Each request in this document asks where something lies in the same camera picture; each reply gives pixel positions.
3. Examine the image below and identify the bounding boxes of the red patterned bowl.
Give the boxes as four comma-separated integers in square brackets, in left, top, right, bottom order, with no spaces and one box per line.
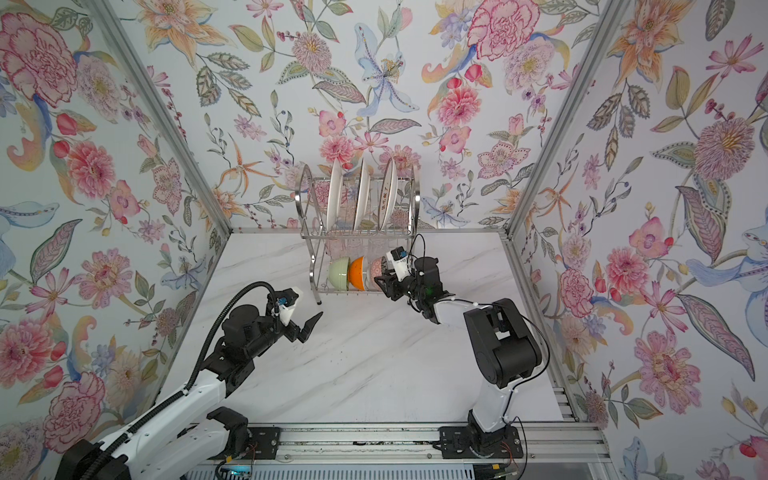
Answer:
[367,257,386,291]

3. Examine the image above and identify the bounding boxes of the pale green bowl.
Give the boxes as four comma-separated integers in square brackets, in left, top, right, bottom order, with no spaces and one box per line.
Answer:
[327,257,350,292]

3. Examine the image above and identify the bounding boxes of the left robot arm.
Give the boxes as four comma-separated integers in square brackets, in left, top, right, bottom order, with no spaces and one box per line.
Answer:
[56,305,322,479]

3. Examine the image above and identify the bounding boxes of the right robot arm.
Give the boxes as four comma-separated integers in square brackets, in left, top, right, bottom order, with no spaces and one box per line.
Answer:
[374,247,548,458]

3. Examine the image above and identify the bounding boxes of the chrome two-tier dish rack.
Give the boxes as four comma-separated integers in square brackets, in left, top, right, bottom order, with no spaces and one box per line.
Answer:
[294,165,422,304]

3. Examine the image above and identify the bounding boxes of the patterned plate middle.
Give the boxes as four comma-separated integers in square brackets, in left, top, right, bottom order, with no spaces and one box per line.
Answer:
[352,160,371,231]

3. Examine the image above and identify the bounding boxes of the brown rimmed plate right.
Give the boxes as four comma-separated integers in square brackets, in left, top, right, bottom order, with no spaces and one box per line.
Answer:
[378,159,399,231]

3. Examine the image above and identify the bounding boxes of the white plate left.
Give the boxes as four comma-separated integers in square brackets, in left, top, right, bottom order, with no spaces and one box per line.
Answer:
[326,160,343,231]

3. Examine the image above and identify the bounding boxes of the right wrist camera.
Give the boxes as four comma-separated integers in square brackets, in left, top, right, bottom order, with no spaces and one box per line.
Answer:
[386,246,410,281]

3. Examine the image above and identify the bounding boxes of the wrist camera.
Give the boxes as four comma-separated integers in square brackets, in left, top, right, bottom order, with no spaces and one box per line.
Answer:
[386,246,410,281]
[273,288,302,327]

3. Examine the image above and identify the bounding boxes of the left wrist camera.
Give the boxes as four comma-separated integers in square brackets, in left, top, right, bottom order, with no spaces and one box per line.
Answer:
[273,288,302,327]

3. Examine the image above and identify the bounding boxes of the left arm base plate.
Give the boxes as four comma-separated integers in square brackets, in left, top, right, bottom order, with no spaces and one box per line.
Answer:
[214,426,282,461]

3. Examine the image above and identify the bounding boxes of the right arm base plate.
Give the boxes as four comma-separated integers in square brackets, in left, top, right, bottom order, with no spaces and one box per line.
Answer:
[438,424,524,460]

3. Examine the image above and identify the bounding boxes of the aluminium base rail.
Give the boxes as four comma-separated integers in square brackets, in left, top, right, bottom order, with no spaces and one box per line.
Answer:
[173,421,613,466]

